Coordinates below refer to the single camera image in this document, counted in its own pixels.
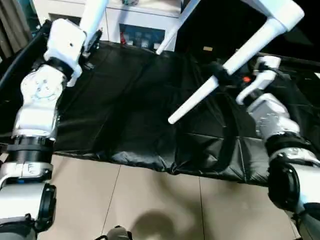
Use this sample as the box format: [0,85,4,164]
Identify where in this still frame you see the white plastic table leg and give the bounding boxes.
[167,18,286,126]
[78,0,109,53]
[154,0,200,56]

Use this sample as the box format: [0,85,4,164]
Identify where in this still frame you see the white sideboard with glass doors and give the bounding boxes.
[37,0,183,53]

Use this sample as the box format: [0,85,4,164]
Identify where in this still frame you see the black glossy mat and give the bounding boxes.
[0,19,320,188]

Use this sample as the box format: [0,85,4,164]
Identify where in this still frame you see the grey curtain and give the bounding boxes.
[0,0,34,61]

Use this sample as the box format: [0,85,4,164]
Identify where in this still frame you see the grey robot torso front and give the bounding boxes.
[94,224,134,240]

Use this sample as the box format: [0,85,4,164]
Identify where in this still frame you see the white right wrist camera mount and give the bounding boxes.
[235,54,283,106]

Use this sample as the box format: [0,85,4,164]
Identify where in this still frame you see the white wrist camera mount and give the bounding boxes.
[235,54,283,106]
[44,18,88,89]

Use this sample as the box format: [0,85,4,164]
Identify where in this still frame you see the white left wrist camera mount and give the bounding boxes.
[44,18,88,89]

